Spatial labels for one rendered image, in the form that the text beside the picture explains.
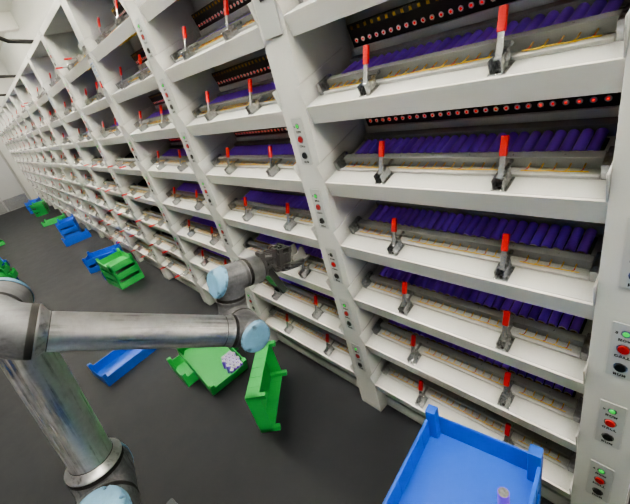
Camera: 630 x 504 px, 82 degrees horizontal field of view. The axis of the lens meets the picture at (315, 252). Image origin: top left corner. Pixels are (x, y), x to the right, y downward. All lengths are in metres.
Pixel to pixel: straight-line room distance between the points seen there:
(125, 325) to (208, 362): 1.04
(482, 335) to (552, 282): 0.24
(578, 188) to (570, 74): 0.18
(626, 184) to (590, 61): 0.18
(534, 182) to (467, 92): 0.19
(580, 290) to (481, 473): 0.38
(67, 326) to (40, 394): 0.25
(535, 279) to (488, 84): 0.38
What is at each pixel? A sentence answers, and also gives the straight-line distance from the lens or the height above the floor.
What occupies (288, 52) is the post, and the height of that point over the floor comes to 1.24.
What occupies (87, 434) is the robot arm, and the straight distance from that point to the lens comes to 1.23.
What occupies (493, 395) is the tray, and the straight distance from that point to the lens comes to 1.12.
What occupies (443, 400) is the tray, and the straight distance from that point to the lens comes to 1.33.
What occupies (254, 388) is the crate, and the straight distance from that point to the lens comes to 1.49.
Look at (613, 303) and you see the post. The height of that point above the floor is 0.74.
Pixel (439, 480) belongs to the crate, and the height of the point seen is 0.48.
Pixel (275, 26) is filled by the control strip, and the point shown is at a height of 1.30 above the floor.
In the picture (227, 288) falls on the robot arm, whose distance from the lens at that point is 1.11.
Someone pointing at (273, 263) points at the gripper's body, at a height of 0.67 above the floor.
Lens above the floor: 1.21
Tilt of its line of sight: 27 degrees down
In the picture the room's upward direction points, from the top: 16 degrees counter-clockwise
